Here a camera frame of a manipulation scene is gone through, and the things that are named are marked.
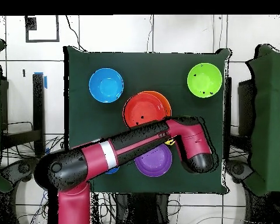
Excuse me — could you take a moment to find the red plastic bowl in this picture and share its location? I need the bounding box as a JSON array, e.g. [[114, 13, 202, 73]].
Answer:
[[122, 92, 169, 129]]

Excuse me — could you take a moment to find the large orange plastic bowl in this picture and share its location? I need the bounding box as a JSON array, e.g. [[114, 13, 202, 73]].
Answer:
[[139, 90, 173, 118]]

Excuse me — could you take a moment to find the purple plastic bowl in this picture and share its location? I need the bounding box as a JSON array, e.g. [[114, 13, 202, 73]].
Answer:
[[134, 143, 173, 177]]

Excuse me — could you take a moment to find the dark green table cloth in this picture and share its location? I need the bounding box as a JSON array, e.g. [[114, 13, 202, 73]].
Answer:
[[63, 45, 232, 195]]

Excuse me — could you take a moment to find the light blue plastic bowl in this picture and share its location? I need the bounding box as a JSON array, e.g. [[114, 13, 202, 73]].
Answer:
[[88, 68, 125, 104]]

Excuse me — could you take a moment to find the small dark blue bowl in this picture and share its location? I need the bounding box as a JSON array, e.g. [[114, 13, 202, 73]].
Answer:
[[104, 166, 120, 175]]

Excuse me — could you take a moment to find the green plastic bowl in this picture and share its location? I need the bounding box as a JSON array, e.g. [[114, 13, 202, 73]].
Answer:
[[187, 62, 223, 99]]

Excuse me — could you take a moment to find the black metal stand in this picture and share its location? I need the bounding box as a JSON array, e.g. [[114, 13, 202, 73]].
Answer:
[[0, 72, 46, 157]]

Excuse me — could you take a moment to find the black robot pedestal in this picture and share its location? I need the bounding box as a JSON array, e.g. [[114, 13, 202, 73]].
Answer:
[[116, 193, 170, 224]]

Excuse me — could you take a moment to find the thin black floor cable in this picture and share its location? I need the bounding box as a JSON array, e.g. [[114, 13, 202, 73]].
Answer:
[[65, 15, 88, 53], [146, 15, 154, 53]]

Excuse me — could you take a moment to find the black square floor frame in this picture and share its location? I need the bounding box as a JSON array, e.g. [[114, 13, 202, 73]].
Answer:
[[24, 15, 61, 43]]

